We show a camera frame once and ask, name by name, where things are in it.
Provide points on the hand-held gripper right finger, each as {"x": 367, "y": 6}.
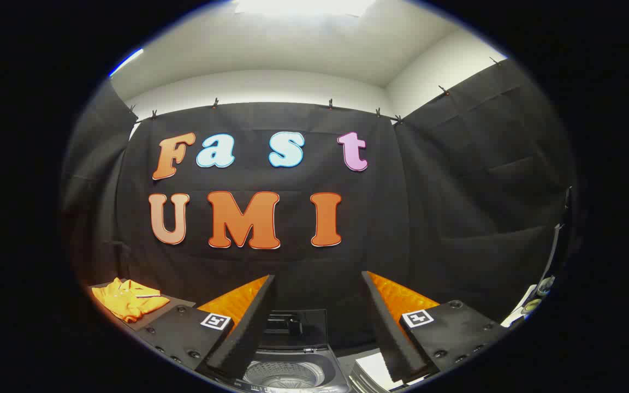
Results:
{"x": 388, "y": 338}

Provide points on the dark glass washing machine lid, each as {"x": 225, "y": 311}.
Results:
{"x": 303, "y": 327}

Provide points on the grey side table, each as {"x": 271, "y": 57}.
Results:
{"x": 152, "y": 322}

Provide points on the orange polo shirt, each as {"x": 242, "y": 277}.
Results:
{"x": 126, "y": 300}

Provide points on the ceiling light panel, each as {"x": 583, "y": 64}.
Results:
{"x": 303, "y": 5}

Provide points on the grey washing machine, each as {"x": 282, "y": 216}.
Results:
{"x": 292, "y": 377}

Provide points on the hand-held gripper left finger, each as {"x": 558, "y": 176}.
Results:
{"x": 249, "y": 333}

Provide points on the row of black cloth clips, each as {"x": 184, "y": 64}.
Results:
{"x": 215, "y": 102}

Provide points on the dark upright stand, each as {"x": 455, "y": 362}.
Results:
{"x": 557, "y": 245}

